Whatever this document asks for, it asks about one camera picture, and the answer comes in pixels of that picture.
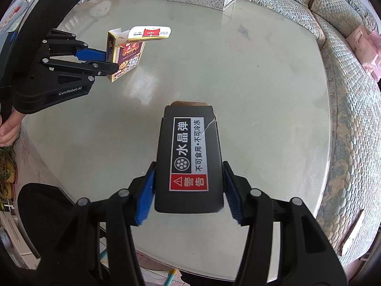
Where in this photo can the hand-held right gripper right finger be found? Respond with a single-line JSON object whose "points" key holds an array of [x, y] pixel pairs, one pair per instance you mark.
{"points": [[232, 196]]}

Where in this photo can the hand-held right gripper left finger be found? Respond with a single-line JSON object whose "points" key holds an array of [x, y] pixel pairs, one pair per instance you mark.
{"points": [[145, 196]]}

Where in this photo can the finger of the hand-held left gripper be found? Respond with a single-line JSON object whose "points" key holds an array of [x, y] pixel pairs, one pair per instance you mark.
{"points": [[104, 70], [92, 55]]}

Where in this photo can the cigarette pack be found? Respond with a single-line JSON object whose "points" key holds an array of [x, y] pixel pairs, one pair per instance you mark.
{"points": [[128, 58]]}

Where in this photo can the black box with warning label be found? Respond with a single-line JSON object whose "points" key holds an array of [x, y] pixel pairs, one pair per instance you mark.
{"points": [[190, 204]]}

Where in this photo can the person's left hand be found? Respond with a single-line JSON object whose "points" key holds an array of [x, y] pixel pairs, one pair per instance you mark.
{"points": [[10, 132]]}

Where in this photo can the teal plastic rod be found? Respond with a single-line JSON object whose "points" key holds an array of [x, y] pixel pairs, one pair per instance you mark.
{"points": [[172, 277]]}

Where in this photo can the black mesh chair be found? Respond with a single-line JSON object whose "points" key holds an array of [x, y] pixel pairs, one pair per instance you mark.
{"points": [[44, 208]]}

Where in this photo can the quilted floral sofa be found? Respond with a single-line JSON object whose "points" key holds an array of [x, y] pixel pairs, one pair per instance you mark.
{"points": [[351, 110]]}

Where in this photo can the pink plastic bag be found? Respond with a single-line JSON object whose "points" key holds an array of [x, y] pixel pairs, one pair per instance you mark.
{"points": [[375, 65]]}

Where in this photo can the pink box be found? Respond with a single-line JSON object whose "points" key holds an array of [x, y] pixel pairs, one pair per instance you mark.
{"points": [[360, 43]]}

